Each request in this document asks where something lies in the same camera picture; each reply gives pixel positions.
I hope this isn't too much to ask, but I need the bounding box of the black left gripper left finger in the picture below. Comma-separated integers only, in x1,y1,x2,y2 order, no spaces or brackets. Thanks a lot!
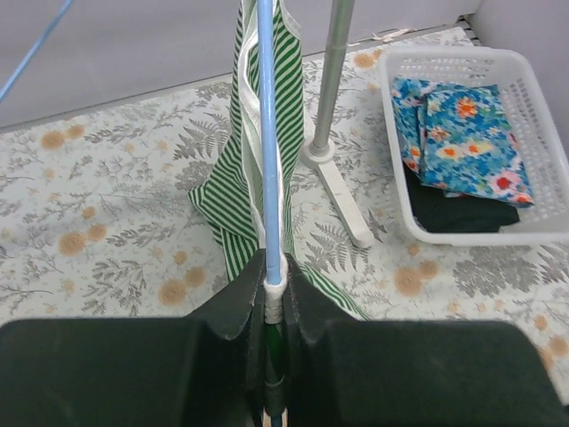
1,255,265,426

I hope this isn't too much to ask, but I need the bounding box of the white clothes rack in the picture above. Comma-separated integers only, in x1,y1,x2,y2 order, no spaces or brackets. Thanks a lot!
302,0,374,249

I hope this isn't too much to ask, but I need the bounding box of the floral table cloth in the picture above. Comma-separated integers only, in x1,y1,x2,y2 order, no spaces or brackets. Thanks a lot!
1,47,568,397

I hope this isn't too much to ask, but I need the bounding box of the green striped tank top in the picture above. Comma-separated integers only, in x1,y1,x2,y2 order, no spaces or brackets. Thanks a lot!
188,1,369,319

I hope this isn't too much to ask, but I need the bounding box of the blue floral garment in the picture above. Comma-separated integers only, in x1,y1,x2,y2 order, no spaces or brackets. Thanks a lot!
390,77,534,207

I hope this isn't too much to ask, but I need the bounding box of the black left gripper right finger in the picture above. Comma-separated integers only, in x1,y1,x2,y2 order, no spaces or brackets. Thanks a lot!
284,262,568,426

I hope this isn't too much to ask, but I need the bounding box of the black folded garment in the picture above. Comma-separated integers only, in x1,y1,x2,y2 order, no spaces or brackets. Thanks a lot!
405,168,519,234

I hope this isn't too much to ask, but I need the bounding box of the white right laundry basket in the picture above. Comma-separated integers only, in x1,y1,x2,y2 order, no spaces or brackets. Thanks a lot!
378,45,568,246

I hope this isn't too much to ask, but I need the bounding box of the blue wire hanger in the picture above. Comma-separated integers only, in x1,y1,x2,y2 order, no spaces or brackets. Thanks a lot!
257,1,287,426
0,0,74,101

